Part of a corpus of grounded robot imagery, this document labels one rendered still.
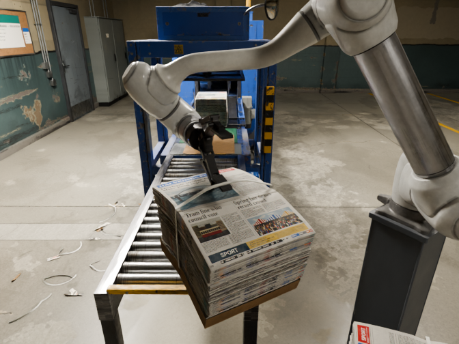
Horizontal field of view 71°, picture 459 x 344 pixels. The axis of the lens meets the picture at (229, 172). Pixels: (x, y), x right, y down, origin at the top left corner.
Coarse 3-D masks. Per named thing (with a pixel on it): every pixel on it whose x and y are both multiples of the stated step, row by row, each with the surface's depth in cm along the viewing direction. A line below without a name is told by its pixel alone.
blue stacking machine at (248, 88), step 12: (252, 12) 411; (252, 24) 408; (252, 36) 413; (252, 72) 431; (192, 84) 437; (204, 84) 549; (216, 84) 549; (228, 84) 489; (240, 84) 437; (252, 84) 437; (180, 96) 444; (192, 96) 444; (240, 96) 443; (252, 96) 444; (252, 108) 449; (252, 120) 456; (252, 132) 463
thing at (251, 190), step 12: (216, 192) 88; (228, 192) 88; (240, 192) 89; (252, 192) 89; (264, 192) 89; (192, 204) 82; (204, 204) 82; (216, 204) 82; (228, 204) 83; (180, 216) 78; (180, 228) 79; (180, 240) 83; (180, 252) 86; (180, 264) 88
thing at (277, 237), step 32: (192, 224) 75; (224, 224) 77; (256, 224) 78; (288, 224) 79; (192, 256) 76; (224, 256) 69; (256, 256) 71; (288, 256) 78; (192, 288) 82; (224, 288) 71; (256, 288) 79
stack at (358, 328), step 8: (352, 328) 93; (360, 328) 91; (368, 328) 91; (376, 328) 91; (384, 328) 91; (352, 336) 92; (360, 336) 89; (368, 336) 89; (376, 336) 88; (384, 336) 88; (392, 336) 88; (400, 336) 88; (408, 336) 88; (416, 336) 89
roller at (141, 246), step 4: (136, 244) 132; (140, 244) 132; (144, 244) 132; (148, 244) 132; (152, 244) 132; (156, 244) 132; (160, 244) 132; (132, 248) 132; (136, 248) 132; (140, 248) 131; (144, 248) 131; (148, 248) 131; (152, 248) 131; (156, 248) 131; (160, 248) 131
